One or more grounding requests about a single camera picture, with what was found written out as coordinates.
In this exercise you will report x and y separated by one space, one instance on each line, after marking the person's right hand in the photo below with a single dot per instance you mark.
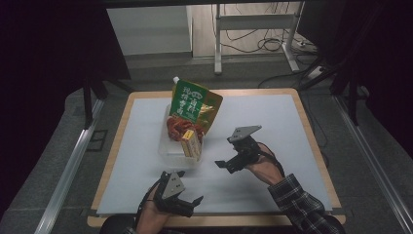
268 167

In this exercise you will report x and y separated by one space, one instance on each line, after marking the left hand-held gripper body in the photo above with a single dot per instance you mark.
172 195

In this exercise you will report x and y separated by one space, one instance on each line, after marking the black metal stand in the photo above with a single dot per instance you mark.
89 100
352 97

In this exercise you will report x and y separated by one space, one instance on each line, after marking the white panel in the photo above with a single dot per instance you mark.
149 29

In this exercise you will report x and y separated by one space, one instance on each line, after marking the power strip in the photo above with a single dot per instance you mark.
315 73

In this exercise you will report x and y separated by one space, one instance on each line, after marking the black floor bracket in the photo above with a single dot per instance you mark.
97 140

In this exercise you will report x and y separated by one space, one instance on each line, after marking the clear plastic container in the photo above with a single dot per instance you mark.
170 152

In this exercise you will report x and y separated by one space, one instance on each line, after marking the aluminium floor rail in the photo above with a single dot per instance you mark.
68 175
373 162

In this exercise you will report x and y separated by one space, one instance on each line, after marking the person's left hand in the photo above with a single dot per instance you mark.
151 221

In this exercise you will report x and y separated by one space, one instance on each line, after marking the small yellow box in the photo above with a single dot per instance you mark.
191 144

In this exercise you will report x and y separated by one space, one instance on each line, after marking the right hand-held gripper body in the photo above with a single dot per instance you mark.
246 151

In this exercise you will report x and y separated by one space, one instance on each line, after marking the white desk frame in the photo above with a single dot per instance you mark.
256 22

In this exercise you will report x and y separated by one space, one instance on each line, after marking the red and green food packet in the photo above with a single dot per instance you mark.
190 104

